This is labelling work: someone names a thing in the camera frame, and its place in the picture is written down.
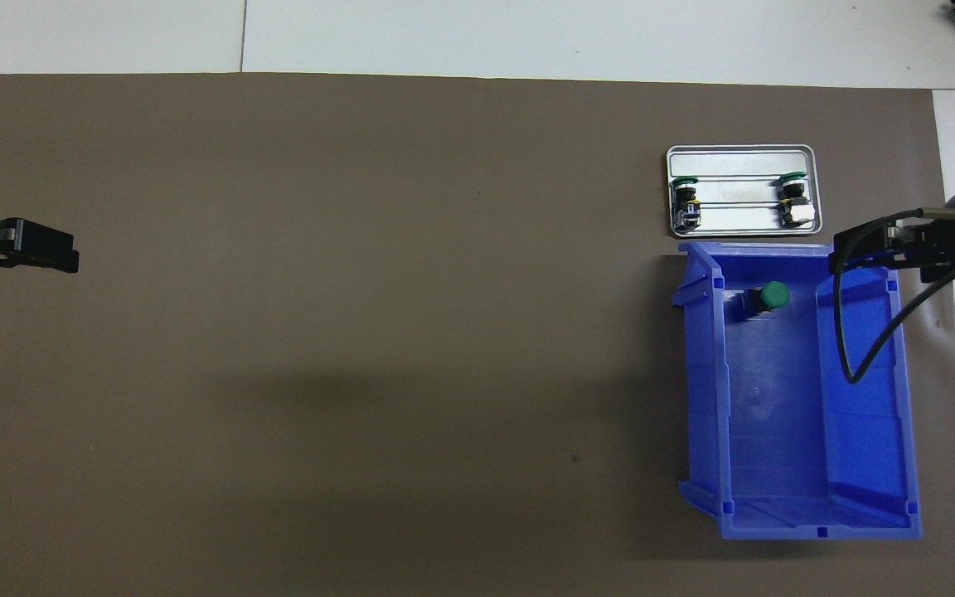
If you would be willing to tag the green push button switch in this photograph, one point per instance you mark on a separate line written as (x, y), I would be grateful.
(685, 203)
(797, 203)
(772, 296)

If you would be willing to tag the grey metal tray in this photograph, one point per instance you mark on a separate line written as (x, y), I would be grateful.
(739, 162)

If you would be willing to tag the blue plastic storage bin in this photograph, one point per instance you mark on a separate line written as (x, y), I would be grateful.
(776, 414)

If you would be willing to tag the brown paper mat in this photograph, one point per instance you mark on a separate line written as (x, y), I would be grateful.
(361, 290)

